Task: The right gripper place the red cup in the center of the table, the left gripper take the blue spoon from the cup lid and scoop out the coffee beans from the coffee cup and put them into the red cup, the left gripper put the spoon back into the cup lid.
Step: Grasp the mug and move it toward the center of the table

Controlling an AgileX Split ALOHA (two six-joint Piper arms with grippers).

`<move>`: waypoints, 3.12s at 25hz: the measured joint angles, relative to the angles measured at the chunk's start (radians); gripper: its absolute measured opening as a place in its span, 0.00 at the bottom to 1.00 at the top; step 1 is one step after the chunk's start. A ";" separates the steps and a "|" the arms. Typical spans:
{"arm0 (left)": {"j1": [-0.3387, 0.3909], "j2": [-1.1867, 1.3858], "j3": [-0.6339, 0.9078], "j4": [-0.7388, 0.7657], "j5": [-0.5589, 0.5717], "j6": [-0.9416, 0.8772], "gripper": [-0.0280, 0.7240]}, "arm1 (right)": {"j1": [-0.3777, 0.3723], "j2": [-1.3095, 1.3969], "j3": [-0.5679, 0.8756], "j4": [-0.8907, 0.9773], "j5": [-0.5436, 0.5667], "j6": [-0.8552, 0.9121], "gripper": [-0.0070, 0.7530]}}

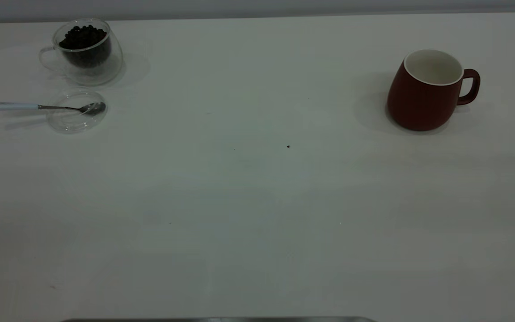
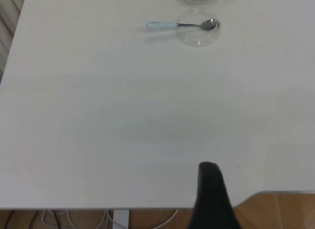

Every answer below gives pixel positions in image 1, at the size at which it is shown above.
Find dark coffee beans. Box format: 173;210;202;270
59;25;111;68

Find clear glass saucer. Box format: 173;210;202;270
46;89;107;134

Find red ceramic mug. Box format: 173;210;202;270
386;48;481;132

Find clear glass cup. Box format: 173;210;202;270
38;18;124;86

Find white-handled metal spoon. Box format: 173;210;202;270
0;102;106;117

